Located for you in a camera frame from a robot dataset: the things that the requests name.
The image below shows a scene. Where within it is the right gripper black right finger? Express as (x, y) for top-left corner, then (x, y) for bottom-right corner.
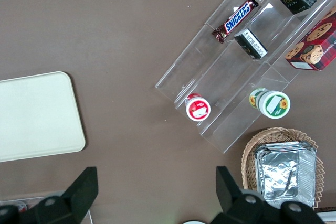
(209, 166), (326, 224)

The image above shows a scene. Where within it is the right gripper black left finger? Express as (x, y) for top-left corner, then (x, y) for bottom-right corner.
(19, 166), (99, 224)

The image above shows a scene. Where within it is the small light wicker basket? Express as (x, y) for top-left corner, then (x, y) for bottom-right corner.
(241, 126), (326, 209)

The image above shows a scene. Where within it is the aluminium foil tray stack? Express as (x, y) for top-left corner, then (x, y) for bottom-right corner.
(253, 141), (318, 208)

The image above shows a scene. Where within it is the cream rectangular plastic tray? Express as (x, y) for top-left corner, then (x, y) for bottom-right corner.
(0, 71), (87, 163)

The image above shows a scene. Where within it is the white rectangular bin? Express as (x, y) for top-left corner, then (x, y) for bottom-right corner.
(318, 210), (336, 224)

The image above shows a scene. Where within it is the red lidded white cup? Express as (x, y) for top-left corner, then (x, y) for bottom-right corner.
(184, 92), (212, 122)

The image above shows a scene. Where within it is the green lidded sunflower cup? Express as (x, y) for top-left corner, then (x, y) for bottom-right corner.
(248, 88), (291, 119)

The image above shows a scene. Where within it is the clear acrylic stepped shelf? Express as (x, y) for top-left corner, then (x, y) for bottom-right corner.
(154, 0), (336, 154)

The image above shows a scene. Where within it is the black box with white label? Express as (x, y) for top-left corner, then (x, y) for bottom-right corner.
(234, 28), (269, 60)

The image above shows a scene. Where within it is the red tartan cookie box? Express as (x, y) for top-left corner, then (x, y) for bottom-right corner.
(285, 5), (336, 72)

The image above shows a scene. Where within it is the Snickers chocolate bar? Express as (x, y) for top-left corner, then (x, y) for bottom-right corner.
(211, 0), (259, 44)

